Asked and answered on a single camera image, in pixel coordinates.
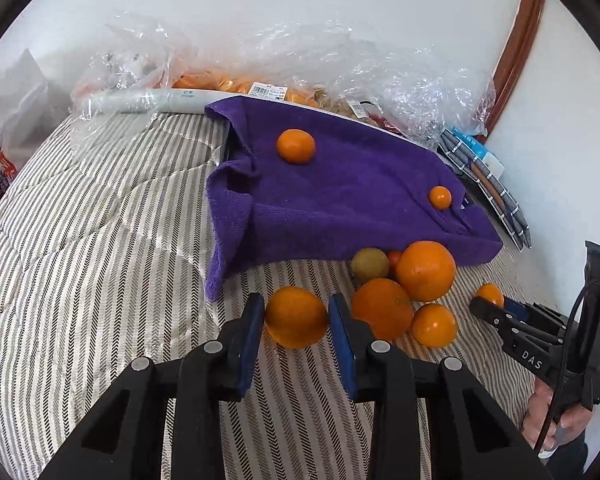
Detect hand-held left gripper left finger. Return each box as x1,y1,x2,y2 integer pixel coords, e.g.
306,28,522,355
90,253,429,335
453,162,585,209
40,292,266,480

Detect black cable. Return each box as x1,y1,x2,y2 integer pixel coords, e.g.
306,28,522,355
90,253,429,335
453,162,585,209
540,280,598,458

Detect small red tomato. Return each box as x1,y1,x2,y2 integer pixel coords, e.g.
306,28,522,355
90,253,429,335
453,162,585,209
386,250,406,281

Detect small orange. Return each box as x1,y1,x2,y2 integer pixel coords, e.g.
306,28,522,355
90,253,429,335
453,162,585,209
411,303,458,349
476,283,505,309
428,186,453,210

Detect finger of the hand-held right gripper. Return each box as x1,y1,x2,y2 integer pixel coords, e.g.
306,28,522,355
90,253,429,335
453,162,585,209
470,296,531,346
504,300,568,341

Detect purple towel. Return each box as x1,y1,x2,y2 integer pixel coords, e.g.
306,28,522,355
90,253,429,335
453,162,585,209
203,96,504,303

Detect bottle with red label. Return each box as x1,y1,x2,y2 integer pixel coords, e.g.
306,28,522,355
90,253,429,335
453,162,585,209
0,147,18,191

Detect person's right hand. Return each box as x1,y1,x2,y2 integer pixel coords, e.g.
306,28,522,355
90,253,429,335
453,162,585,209
522,385,588,453

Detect green-brown kiwi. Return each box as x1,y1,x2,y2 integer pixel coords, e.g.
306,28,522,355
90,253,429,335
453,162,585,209
351,248,391,285

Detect medium orange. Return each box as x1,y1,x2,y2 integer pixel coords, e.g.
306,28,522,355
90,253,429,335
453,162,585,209
276,129,316,164

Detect white plastic bag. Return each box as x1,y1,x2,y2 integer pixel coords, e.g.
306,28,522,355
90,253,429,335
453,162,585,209
0,49,56,156

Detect grey checkered cloth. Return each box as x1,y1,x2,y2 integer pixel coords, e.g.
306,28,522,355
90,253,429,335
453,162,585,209
437,129,532,251

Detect large orange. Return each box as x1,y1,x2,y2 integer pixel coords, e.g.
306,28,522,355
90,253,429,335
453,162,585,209
265,286,329,350
351,278,414,342
395,241,457,303

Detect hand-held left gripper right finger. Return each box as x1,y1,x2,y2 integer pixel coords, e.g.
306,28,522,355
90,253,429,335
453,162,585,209
328,292,553,480

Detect clear plastic bags of fruit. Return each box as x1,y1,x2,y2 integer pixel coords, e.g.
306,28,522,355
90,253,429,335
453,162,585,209
87,87,431,148

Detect wooden door frame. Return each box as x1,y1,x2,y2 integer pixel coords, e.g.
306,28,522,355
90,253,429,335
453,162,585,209
482,0,548,136

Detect pile of bagged brown fruits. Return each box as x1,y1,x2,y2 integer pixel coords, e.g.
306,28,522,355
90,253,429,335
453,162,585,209
315,87,381,121

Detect blue and white packet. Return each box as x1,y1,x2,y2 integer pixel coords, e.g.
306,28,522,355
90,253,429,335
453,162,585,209
452,129,503,176

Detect pile of bagged mandarins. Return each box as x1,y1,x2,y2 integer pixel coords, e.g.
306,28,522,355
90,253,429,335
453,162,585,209
172,72,326,108

